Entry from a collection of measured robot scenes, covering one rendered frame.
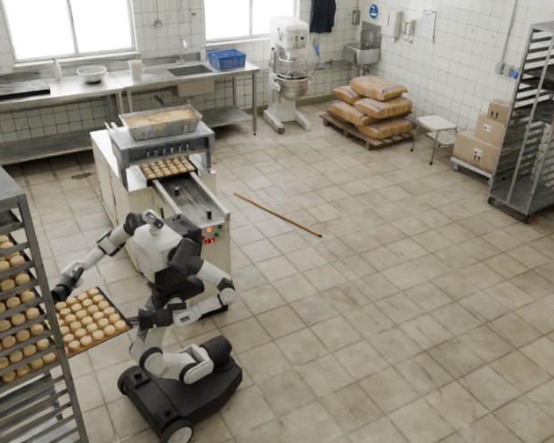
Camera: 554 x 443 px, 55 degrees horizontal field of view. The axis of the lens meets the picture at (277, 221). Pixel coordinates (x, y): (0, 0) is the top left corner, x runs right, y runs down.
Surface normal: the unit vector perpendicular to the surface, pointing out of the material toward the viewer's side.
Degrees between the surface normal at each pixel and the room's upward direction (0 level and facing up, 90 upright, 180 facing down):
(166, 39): 90
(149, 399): 0
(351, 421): 0
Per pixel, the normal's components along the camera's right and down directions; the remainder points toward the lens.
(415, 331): 0.02, -0.85
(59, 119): 0.49, 0.46
